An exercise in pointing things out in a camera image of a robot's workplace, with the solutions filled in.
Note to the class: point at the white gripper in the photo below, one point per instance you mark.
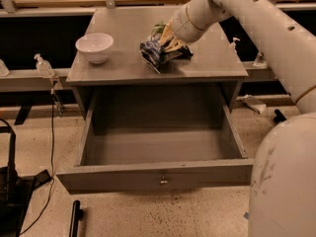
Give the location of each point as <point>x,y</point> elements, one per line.
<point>181,23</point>

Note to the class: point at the blue chip bag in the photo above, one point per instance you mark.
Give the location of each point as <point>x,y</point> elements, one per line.
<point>156,56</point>

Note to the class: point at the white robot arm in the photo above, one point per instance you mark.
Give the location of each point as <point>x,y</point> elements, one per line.
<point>283,183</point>

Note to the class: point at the green chip bag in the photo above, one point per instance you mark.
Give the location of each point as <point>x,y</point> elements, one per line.
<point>157,31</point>

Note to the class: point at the grey cabinet counter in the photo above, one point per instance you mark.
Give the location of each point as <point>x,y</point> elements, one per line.
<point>213,60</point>

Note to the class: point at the grey open drawer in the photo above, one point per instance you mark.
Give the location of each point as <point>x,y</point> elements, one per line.
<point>134,135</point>

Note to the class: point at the metal drawer knob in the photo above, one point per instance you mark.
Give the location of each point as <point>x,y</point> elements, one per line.
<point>163,181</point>

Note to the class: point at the small pump bottle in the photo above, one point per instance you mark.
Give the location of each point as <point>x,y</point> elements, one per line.
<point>234,44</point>

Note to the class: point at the white ceramic bowl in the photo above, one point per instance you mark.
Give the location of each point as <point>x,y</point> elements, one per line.
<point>95,47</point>

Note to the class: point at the clear water bottle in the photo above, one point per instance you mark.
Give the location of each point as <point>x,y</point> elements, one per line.
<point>260,61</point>

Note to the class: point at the clear pump sanitizer bottle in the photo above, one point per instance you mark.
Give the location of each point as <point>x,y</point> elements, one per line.
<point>43,67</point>

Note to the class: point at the black chair base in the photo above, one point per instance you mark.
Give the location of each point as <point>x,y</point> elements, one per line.
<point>279,117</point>

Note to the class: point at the black bar on floor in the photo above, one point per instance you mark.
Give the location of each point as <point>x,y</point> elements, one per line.
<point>76,215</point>

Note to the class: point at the black stand base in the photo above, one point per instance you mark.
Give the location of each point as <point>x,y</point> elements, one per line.
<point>15,192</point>

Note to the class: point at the grey shelf rail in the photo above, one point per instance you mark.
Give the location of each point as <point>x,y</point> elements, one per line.
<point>29,80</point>

